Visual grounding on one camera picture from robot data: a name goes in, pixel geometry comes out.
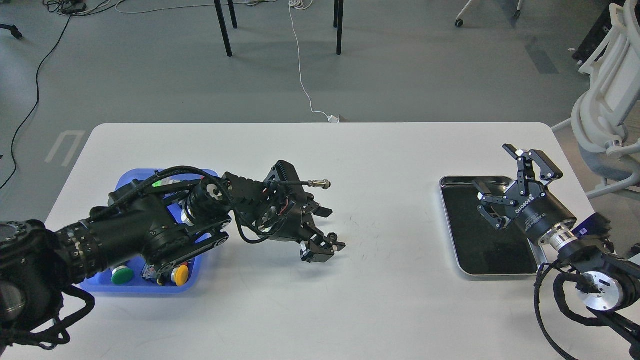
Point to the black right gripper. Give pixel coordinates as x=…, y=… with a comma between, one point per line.
x=534, y=214

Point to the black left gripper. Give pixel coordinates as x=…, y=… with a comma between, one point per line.
x=298, y=226

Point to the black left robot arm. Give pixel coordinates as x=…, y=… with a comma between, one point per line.
x=169, y=218

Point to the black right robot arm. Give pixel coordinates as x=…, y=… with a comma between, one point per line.
x=593, y=283

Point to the metal tray with black mat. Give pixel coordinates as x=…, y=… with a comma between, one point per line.
x=482, y=252

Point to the white office chair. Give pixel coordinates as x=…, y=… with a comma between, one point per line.
x=598, y=116

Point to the yellow push button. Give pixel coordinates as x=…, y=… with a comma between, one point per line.
x=180, y=275

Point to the green push button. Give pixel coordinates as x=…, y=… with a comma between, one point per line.
x=121, y=275

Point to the blue plastic bin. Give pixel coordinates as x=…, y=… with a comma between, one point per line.
x=139, y=284

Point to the black table leg right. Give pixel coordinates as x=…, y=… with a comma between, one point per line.
x=338, y=19

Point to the black table leg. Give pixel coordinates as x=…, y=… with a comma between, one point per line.
x=338, y=19
x=222, y=23

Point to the black table leg left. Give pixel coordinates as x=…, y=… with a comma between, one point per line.
x=222, y=23

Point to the black chair base leg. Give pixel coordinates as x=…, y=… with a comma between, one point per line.
x=14, y=31

